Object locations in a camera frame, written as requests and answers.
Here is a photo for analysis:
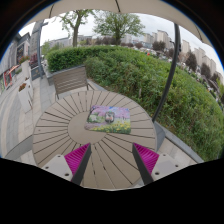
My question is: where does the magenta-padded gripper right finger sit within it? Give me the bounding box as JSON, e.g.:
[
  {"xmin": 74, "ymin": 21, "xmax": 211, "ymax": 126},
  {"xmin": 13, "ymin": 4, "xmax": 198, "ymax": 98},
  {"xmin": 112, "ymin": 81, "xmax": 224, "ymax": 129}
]
[{"xmin": 131, "ymin": 143, "xmax": 184, "ymax": 186}]

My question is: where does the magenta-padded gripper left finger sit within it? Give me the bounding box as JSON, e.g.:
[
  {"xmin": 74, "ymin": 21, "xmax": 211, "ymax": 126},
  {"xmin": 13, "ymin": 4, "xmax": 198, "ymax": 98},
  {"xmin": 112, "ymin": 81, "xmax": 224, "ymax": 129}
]
[{"xmin": 41, "ymin": 143, "xmax": 92, "ymax": 186}]

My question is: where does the floral print mouse pad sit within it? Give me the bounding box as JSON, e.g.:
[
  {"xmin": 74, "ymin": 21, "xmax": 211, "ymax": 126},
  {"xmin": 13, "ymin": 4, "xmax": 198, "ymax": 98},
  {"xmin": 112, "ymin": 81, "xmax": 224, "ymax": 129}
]
[{"xmin": 84, "ymin": 105, "xmax": 132, "ymax": 135}]

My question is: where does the white planter box with flowers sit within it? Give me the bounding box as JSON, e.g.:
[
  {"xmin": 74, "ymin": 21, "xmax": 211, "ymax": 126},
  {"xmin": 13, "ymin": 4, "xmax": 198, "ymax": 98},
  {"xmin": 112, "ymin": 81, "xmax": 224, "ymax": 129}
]
[{"xmin": 17, "ymin": 82, "xmax": 34, "ymax": 114}]

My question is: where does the grey slatted chair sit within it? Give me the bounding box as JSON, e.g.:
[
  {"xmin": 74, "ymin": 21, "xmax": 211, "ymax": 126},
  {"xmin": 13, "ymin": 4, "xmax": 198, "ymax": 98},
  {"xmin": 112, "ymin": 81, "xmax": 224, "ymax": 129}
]
[{"xmin": 51, "ymin": 64, "xmax": 96, "ymax": 101}]

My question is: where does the green hedge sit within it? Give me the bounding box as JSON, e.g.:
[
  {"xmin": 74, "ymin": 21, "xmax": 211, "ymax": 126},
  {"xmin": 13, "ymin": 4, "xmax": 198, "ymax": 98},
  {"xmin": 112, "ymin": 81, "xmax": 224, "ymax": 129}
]
[{"xmin": 45, "ymin": 45, "xmax": 224, "ymax": 163}]

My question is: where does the dark curved umbrella pole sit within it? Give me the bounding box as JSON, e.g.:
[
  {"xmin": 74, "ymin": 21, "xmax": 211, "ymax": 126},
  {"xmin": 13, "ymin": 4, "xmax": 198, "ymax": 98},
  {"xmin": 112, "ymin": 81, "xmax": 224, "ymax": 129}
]
[{"xmin": 151, "ymin": 22, "xmax": 183, "ymax": 124}]

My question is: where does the thin sparse tree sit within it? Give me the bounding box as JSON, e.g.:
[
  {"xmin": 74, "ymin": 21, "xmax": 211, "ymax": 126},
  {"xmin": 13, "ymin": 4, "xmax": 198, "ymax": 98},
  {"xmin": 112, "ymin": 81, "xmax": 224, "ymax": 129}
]
[{"xmin": 58, "ymin": 9, "xmax": 96, "ymax": 48}]

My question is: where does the tall dark sign pillar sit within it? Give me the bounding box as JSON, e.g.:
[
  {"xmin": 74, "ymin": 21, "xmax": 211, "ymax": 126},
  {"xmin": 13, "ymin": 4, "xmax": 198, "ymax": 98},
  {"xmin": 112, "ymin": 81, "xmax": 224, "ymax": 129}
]
[{"xmin": 29, "ymin": 19, "xmax": 49, "ymax": 81}]

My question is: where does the group of apartment buildings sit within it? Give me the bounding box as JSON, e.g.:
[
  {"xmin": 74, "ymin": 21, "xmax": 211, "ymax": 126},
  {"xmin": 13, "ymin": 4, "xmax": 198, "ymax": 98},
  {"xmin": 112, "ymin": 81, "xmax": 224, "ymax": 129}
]
[{"xmin": 143, "ymin": 29, "xmax": 218, "ymax": 78}]

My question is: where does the round leafy tree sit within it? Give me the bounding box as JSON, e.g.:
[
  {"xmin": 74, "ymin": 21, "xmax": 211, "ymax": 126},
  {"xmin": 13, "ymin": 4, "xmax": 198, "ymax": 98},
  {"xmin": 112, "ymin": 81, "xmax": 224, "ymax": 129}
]
[{"xmin": 92, "ymin": 10, "xmax": 146, "ymax": 46}]

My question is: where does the beige patio umbrella canopy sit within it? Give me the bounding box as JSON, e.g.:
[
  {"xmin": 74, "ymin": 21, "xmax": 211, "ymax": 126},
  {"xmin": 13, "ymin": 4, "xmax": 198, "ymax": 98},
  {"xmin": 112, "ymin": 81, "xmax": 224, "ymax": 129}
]
[{"xmin": 28, "ymin": 0, "xmax": 214, "ymax": 48}]

